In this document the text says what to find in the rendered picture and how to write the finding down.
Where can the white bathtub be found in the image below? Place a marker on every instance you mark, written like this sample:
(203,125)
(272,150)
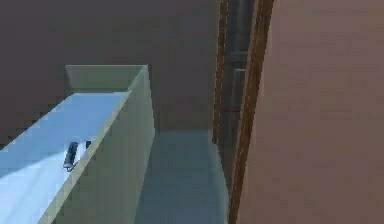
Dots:
(110,153)

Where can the brown room door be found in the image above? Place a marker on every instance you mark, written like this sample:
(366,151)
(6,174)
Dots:
(316,113)

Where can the black bathtub faucet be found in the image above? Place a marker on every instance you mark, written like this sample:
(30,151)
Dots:
(70,155)

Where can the brown wooden door frame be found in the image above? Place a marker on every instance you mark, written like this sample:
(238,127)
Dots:
(248,110)

